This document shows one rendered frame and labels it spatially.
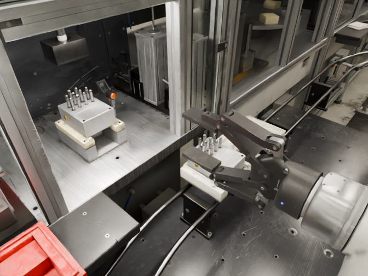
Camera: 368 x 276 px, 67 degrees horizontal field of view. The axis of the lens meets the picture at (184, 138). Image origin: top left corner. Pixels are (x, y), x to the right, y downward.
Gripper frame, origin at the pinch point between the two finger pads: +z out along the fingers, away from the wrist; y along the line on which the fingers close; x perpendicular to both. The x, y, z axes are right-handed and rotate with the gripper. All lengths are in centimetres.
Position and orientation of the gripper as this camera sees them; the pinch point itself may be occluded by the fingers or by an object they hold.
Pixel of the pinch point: (198, 137)
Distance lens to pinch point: 49.5
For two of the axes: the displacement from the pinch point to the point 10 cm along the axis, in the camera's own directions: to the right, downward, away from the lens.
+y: 0.0, -7.9, -6.1
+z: -7.5, -4.1, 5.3
